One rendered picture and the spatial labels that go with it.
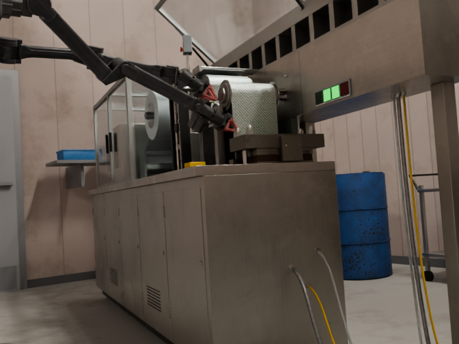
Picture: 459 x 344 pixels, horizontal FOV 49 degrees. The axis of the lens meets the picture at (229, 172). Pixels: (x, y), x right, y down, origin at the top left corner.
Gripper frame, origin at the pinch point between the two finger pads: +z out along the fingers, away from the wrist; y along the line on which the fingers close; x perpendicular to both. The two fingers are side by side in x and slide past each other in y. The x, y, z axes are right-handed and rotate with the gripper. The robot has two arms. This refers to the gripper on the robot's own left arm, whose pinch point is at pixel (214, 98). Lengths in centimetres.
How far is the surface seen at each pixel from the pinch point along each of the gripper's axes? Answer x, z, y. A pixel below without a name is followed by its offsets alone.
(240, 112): -1.0, 12.2, 7.3
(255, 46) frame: 51, 8, -25
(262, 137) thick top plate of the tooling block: -13.1, 21.5, 26.3
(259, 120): 1.7, 22.3, 6.8
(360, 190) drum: 73, 172, -135
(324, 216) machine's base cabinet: -27, 62, 30
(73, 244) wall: -77, 15, -338
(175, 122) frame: -8.5, -4.9, -36.0
